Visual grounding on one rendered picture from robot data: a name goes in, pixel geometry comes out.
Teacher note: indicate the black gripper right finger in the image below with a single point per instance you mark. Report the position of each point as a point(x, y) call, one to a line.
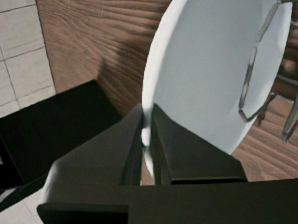
point(186, 158)

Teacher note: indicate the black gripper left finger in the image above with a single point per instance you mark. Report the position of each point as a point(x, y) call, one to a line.
point(108, 157)

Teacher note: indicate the white tiled wall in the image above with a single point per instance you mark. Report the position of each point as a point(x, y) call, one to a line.
point(25, 78)

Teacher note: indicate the grey wire dish rack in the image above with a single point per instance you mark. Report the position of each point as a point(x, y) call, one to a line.
point(285, 136)

